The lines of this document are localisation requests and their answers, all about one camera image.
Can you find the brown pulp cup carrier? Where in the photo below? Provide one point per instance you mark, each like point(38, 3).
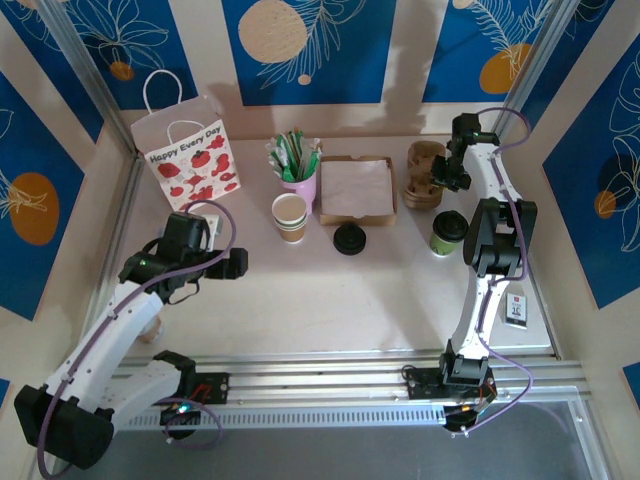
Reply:
point(420, 197)

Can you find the black plastic cup lid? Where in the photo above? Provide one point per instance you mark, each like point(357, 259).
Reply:
point(450, 225)

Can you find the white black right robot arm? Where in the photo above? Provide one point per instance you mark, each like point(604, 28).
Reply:
point(472, 310)

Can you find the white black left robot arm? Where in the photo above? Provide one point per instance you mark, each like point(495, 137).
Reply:
point(100, 345)

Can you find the stack of pale napkins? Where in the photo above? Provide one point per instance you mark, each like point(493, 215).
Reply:
point(355, 185)

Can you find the brown green striped paper cup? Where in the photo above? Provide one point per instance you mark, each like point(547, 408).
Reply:
point(290, 210)

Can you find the cardboard napkin box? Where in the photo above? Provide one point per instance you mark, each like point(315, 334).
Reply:
point(360, 218)

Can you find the small pale cup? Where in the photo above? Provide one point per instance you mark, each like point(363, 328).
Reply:
point(150, 331)

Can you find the white paper bag red print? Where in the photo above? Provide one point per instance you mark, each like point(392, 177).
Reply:
point(200, 170)

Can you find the pink holder cup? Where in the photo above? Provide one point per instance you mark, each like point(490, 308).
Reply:
point(302, 187)

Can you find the green stick packet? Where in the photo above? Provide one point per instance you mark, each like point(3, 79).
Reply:
point(311, 162)
point(288, 174)

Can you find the white printed card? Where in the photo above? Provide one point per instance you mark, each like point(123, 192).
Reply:
point(517, 310)

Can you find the aluminium upright post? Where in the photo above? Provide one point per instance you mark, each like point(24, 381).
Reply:
point(530, 75)
point(90, 75)

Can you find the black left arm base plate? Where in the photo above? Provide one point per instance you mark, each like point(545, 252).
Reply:
point(212, 387)

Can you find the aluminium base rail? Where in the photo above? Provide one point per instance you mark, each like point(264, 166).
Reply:
point(320, 380)

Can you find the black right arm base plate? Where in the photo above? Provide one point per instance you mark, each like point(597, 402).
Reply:
point(420, 382)

